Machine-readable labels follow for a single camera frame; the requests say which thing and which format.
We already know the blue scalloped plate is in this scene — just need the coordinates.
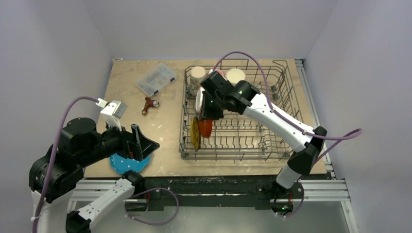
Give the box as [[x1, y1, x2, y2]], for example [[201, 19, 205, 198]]
[[109, 154, 151, 174]]

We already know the white scalloped bowl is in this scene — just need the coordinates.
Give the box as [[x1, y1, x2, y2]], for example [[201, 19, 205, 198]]
[[195, 87, 204, 114]]

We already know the yellow patterned plate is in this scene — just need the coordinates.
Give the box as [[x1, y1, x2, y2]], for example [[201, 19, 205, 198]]
[[190, 116, 200, 150]]

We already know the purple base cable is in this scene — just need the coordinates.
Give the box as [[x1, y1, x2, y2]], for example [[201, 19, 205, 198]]
[[124, 187, 179, 226]]

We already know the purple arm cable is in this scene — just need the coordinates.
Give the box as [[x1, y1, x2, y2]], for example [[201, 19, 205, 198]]
[[212, 51, 363, 165], [31, 96, 101, 233]]

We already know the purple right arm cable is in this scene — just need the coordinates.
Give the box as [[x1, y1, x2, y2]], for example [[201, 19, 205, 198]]
[[212, 51, 363, 165]]

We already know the clear plastic box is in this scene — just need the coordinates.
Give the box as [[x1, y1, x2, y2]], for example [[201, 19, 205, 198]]
[[135, 63, 177, 98]]

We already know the black table front rail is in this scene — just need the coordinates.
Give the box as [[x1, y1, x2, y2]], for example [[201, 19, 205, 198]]
[[122, 171, 307, 212]]

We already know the pink ghost mug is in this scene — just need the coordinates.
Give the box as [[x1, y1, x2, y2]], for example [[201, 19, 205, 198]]
[[215, 69, 225, 78]]

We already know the brown faucet toy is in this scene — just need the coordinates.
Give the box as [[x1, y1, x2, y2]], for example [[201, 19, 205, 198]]
[[141, 97, 159, 115]]

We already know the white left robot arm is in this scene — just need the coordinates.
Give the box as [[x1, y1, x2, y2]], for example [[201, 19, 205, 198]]
[[29, 117, 159, 233]]

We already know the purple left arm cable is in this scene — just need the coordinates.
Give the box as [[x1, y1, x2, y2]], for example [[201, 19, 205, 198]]
[[31, 96, 101, 233]]

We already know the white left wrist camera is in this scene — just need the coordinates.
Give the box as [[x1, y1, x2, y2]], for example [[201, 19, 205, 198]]
[[96, 98, 127, 132]]

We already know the green inside floral mug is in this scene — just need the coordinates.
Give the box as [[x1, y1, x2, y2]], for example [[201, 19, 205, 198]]
[[225, 68, 246, 86]]

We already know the seahorse pattern tall mug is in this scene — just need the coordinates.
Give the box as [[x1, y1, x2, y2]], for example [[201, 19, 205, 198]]
[[189, 66, 206, 96]]

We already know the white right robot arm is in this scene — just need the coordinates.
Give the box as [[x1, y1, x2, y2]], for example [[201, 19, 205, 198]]
[[200, 71, 327, 198]]

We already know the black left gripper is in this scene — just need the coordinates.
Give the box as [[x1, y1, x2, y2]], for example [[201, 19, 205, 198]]
[[78, 116, 159, 166]]

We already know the grey wire dish rack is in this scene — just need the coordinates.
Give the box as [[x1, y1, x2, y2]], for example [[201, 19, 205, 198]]
[[179, 58, 312, 161]]

